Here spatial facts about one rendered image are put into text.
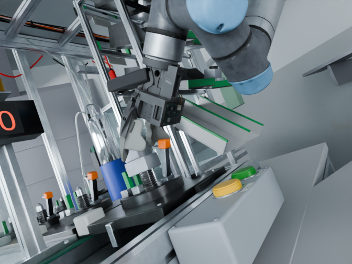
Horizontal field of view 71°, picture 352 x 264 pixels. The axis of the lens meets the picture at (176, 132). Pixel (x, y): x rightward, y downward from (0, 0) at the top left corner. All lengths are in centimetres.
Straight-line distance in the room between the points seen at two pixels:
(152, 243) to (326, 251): 21
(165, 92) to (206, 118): 38
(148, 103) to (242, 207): 27
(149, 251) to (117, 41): 75
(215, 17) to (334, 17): 312
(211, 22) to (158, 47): 13
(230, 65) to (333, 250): 29
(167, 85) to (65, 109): 349
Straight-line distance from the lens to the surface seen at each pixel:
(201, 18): 36
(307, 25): 359
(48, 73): 417
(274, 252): 40
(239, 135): 77
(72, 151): 376
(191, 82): 70
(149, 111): 48
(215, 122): 81
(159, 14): 46
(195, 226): 27
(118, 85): 53
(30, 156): 376
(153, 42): 46
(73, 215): 69
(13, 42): 190
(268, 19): 51
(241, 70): 44
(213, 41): 40
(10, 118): 55
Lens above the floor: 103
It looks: 5 degrees up
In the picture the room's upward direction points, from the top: 22 degrees counter-clockwise
